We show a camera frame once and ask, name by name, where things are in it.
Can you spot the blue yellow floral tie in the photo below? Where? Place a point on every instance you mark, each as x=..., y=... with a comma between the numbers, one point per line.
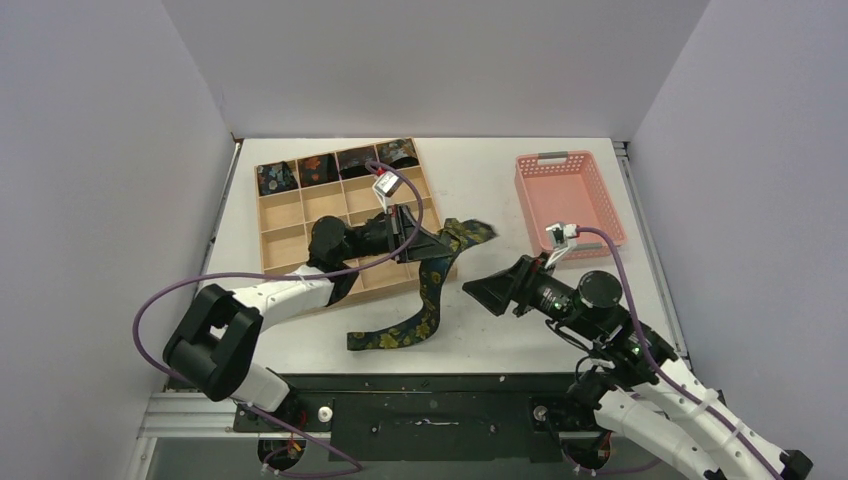
x=457, y=236

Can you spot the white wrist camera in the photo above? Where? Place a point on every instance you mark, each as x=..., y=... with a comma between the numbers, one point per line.
x=386, y=184
x=563, y=239

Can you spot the rolled brown patterned tie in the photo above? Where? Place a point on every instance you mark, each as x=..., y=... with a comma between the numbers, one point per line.
x=399, y=153

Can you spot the rolled orange floral tie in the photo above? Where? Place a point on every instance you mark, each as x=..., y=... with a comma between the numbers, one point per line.
x=317, y=170

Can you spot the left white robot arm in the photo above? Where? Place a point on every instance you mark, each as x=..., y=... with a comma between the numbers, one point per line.
x=213, y=345

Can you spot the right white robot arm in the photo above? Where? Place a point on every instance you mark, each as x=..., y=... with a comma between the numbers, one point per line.
x=639, y=387

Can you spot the rolled blue floral tie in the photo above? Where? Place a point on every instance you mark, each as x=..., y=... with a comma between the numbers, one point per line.
x=275, y=178

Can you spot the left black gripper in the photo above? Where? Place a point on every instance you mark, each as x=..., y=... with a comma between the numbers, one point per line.
x=424, y=246

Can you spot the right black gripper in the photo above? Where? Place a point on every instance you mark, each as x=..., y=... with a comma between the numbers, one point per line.
x=520, y=287

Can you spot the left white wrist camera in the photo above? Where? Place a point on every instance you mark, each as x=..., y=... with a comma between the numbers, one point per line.
x=386, y=184

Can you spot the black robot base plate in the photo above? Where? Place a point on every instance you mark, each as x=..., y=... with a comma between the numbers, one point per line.
x=428, y=417

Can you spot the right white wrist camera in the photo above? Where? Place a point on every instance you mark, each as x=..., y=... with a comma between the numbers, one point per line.
x=563, y=239

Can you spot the wooden compartment tray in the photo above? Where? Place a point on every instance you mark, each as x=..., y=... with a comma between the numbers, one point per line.
x=285, y=220

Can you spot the pink plastic basket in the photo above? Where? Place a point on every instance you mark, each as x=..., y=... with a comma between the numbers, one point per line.
x=565, y=187

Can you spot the rolled dark patterned tie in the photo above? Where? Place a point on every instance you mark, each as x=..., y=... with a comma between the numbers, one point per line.
x=352, y=163

